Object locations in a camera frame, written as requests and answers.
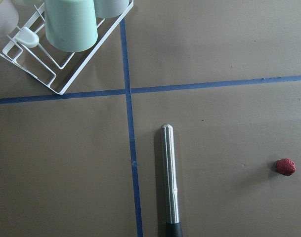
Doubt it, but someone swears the grey cup on rack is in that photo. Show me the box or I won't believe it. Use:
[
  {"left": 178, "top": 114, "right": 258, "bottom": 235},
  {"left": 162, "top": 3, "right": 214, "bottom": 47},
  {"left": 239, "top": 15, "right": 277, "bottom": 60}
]
[{"left": 94, "top": 0, "right": 129, "bottom": 18}]

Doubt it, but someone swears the green cup on rack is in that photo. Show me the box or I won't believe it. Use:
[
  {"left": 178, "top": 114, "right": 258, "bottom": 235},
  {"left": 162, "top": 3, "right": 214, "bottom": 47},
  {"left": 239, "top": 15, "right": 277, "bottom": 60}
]
[{"left": 44, "top": 0, "right": 98, "bottom": 52}]

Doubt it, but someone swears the red strawberry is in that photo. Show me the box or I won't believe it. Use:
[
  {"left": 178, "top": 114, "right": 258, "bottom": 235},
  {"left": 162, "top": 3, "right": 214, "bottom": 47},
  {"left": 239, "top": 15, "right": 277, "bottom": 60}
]
[{"left": 276, "top": 158, "right": 297, "bottom": 176}]

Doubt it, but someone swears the white wire cup rack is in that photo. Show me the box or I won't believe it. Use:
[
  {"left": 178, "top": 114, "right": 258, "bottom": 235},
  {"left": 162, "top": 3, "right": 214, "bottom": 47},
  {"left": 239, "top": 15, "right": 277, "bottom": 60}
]
[{"left": 0, "top": 0, "right": 134, "bottom": 95}]

